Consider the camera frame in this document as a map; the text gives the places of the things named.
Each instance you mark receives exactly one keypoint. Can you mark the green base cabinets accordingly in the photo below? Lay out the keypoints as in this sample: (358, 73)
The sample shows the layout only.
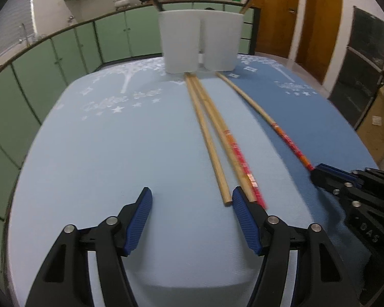
(110, 51)

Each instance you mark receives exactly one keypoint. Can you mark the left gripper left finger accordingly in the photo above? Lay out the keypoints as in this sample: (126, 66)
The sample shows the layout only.
(63, 278)

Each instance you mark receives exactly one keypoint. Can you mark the dark blue table mat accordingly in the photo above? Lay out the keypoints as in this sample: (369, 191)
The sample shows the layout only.
(322, 135)

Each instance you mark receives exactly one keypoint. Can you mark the chrome kitchen faucet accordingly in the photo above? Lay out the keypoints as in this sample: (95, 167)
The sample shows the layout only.
(24, 38)

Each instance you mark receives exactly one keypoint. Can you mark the bamboo chopstick orange red handle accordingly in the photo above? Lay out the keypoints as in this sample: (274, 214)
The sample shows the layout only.
(279, 131)

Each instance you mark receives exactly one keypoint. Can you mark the brown wooden door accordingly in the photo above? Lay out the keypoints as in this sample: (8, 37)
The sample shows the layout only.
(276, 26)
(318, 37)

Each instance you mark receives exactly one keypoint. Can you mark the black shelf unit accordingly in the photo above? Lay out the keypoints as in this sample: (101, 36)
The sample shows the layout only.
(362, 70)

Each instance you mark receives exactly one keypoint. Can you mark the white left utensil holder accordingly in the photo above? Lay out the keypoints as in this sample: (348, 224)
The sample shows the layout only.
(180, 40)

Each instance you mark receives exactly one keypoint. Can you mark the cardboard box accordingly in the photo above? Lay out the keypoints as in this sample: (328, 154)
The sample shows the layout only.
(371, 129)

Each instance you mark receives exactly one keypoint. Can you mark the plain bamboo chopstick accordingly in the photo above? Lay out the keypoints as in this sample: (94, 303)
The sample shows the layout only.
(217, 167)

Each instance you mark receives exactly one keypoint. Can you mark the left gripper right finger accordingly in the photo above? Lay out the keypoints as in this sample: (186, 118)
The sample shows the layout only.
(321, 279)

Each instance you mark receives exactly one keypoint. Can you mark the window blind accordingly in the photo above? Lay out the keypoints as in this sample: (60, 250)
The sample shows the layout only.
(13, 13)

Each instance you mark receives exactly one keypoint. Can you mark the white right utensil holder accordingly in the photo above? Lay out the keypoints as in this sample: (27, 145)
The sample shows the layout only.
(221, 35)

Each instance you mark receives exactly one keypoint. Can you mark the white utensil holder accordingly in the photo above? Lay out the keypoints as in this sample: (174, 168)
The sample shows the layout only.
(180, 40)
(221, 35)

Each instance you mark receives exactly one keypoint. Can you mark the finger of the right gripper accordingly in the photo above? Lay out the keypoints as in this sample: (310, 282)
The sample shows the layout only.
(337, 189)
(324, 172)

